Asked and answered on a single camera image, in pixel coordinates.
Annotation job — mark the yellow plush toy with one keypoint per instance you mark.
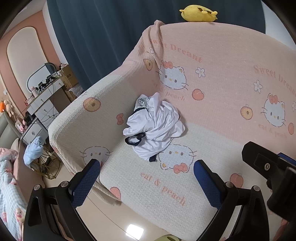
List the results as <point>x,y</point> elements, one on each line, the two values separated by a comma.
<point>198,12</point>

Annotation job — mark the pink cream cat print blanket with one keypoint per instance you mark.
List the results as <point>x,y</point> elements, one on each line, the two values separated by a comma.
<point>219,97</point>

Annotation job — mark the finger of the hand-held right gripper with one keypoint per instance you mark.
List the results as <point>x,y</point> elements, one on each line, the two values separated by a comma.
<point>259,160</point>
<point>289,161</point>

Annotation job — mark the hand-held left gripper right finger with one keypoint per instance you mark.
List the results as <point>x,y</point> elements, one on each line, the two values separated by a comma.
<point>205,183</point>

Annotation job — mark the light blue printed quilt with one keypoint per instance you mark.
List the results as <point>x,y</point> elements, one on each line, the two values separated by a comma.
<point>11,192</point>

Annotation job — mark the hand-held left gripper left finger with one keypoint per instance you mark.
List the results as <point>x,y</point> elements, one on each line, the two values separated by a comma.
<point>86,180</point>

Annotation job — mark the dark blue curtain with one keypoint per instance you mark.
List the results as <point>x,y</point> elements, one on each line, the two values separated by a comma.
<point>104,34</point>

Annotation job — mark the light blue cloth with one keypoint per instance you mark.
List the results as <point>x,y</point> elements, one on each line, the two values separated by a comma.
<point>33,150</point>

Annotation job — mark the oval vanity mirror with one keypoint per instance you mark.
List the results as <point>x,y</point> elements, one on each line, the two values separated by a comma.
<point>42,75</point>

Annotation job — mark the cardboard box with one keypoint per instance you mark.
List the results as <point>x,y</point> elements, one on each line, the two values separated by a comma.
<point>69,75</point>

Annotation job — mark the white vanity dresser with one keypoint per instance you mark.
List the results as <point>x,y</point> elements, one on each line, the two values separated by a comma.
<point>41,109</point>

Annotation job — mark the small white cat print garment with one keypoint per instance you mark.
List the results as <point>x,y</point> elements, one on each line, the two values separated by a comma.
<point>142,102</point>

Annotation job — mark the yellow green slipper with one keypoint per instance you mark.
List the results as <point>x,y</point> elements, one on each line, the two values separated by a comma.
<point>170,238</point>

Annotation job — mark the beige hanging plush toy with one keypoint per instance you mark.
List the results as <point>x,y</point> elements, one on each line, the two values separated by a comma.
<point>8,107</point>

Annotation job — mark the white t-shirt with navy trim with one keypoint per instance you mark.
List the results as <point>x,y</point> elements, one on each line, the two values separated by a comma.
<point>159,125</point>

